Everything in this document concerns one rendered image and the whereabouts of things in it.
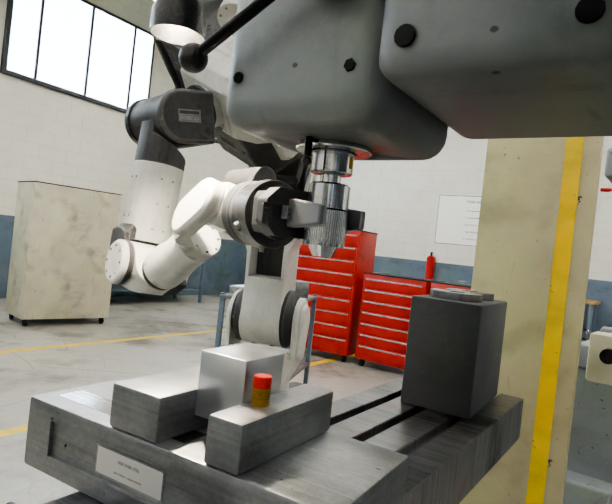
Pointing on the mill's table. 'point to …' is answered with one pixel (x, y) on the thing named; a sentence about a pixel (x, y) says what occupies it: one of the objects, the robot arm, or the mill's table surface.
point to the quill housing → (324, 81)
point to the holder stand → (453, 351)
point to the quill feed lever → (196, 60)
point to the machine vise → (212, 454)
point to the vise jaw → (157, 405)
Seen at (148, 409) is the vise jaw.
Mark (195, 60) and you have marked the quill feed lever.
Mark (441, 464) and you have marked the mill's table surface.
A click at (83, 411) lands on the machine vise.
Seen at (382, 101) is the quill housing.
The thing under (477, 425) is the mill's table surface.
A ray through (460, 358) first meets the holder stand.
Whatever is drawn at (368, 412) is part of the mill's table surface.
